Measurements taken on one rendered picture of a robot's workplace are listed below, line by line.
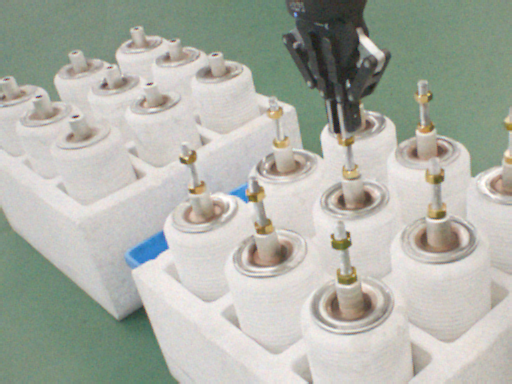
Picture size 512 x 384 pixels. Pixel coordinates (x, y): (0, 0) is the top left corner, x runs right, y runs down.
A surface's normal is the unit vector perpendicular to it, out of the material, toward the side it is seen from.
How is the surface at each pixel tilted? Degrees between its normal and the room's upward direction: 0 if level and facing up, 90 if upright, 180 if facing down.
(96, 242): 90
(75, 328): 0
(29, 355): 0
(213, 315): 0
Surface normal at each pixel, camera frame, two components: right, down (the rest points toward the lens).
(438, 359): -0.14, -0.81
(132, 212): 0.68, 0.34
